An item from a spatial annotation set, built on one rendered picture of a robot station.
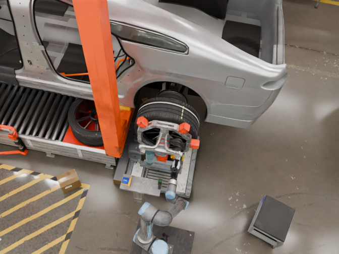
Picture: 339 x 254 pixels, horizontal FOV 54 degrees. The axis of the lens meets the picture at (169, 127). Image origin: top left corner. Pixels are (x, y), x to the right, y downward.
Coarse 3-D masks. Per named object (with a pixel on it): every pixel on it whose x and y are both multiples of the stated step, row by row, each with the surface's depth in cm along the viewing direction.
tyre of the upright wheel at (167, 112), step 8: (144, 104) 337; (152, 104) 330; (160, 104) 325; (168, 104) 325; (184, 104) 330; (144, 112) 329; (152, 112) 322; (160, 112) 320; (168, 112) 319; (176, 112) 321; (184, 112) 325; (192, 112) 333; (136, 120) 336; (168, 120) 322; (176, 120) 320; (184, 120) 322; (192, 120) 330; (136, 128) 345; (192, 128) 328; (192, 136) 338
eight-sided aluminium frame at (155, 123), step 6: (156, 120) 321; (138, 126) 335; (150, 126) 322; (156, 126) 319; (162, 126) 318; (168, 126) 318; (174, 126) 318; (138, 132) 334; (138, 138) 345; (144, 138) 354; (186, 138) 328; (144, 144) 354; (150, 144) 360; (186, 144) 337; (174, 150) 361; (180, 150) 352; (186, 150) 347
